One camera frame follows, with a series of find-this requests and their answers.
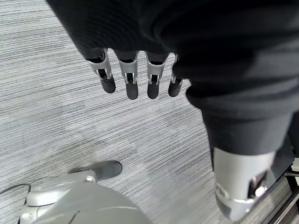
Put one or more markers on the silver robot leg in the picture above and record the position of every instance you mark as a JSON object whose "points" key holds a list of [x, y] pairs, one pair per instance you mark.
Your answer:
{"points": [[77, 200]]}

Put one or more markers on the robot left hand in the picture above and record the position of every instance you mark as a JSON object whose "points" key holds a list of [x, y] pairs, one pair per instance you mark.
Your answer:
{"points": [[210, 46]]}

